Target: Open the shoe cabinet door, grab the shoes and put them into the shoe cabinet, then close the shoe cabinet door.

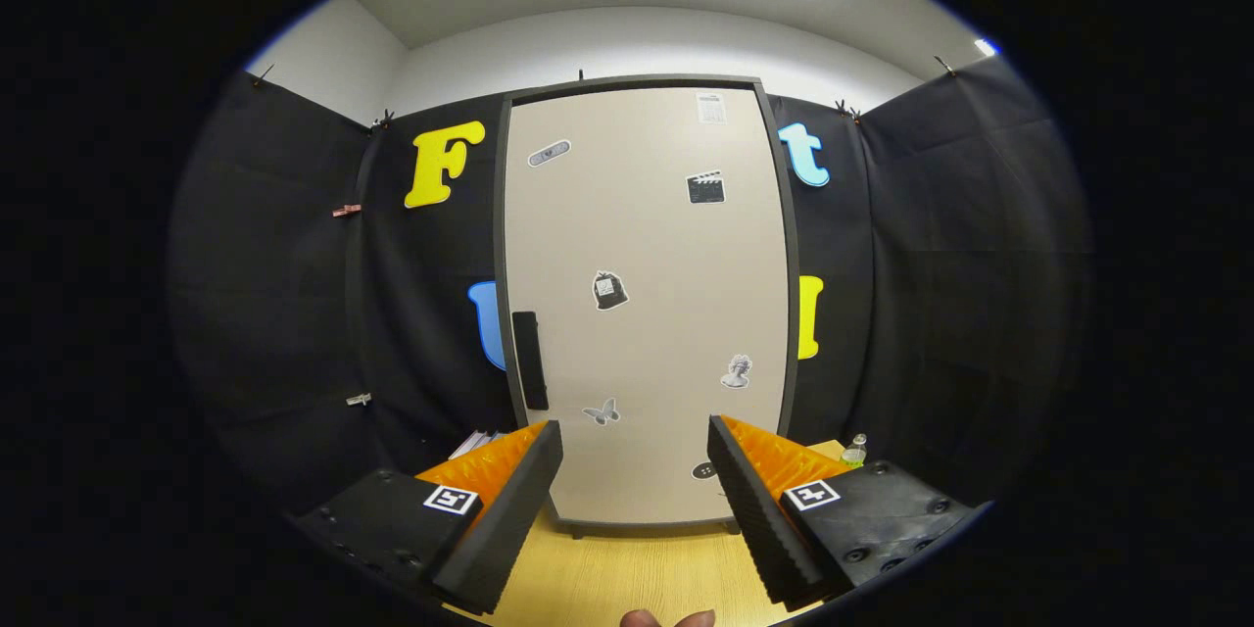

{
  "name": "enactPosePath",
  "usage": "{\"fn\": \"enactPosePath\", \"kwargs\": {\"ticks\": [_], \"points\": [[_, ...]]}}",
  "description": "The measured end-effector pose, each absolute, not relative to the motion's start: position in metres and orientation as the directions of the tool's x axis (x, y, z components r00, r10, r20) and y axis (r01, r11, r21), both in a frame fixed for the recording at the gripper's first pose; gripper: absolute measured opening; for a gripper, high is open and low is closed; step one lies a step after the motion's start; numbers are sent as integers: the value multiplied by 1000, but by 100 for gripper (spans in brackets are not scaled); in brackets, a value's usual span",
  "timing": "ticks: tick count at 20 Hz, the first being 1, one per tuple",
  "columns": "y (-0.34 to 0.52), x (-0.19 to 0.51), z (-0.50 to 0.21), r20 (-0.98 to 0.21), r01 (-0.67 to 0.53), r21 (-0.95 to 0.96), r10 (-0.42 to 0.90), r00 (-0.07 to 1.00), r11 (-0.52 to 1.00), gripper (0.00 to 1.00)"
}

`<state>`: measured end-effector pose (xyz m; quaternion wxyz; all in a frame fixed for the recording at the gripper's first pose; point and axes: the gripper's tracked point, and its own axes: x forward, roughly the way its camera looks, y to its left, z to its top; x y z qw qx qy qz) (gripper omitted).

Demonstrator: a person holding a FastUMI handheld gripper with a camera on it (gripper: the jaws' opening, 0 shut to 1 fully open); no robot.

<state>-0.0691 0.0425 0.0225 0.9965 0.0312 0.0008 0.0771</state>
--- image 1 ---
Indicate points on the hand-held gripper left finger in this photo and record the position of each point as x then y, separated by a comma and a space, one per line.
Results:
509, 509

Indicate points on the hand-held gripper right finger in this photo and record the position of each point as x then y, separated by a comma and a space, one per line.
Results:
754, 509

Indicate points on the grey shoe cabinet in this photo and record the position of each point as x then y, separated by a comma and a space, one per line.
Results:
637, 80

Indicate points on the stack of books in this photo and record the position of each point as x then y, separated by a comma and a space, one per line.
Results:
475, 441

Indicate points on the small clear bottle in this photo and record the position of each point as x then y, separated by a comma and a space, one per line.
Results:
854, 456

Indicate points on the silver cloth clip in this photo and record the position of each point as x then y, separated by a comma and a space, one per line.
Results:
359, 400

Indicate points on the black backdrop cloth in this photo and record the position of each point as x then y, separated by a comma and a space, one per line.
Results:
931, 265

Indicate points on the brown cloth clip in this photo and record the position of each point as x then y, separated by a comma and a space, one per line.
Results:
347, 211

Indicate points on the small ceiling light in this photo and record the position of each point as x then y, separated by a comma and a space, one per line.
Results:
986, 47

